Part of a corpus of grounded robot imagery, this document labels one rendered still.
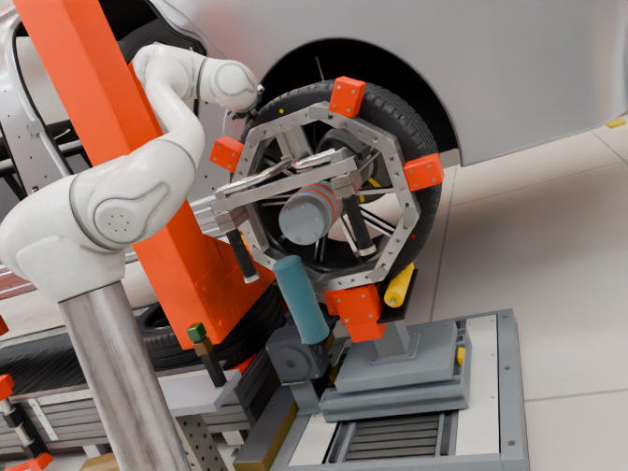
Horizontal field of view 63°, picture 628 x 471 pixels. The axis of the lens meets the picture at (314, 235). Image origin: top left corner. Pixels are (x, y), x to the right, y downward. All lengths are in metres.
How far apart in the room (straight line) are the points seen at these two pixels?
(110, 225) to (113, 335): 0.19
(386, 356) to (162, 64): 1.18
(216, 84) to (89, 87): 0.53
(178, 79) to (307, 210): 0.45
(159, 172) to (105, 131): 0.89
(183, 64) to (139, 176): 0.55
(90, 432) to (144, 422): 1.64
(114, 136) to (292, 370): 0.97
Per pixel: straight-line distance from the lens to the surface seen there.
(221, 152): 1.56
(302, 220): 1.35
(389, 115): 1.47
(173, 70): 1.25
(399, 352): 1.83
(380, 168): 1.97
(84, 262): 0.84
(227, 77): 1.22
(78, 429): 2.56
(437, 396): 1.74
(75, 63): 1.68
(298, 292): 1.47
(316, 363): 1.85
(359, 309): 1.58
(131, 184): 0.75
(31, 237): 0.87
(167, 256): 1.67
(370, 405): 1.81
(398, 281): 1.60
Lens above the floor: 1.14
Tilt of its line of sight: 14 degrees down
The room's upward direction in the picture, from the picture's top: 21 degrees counter-clockwise
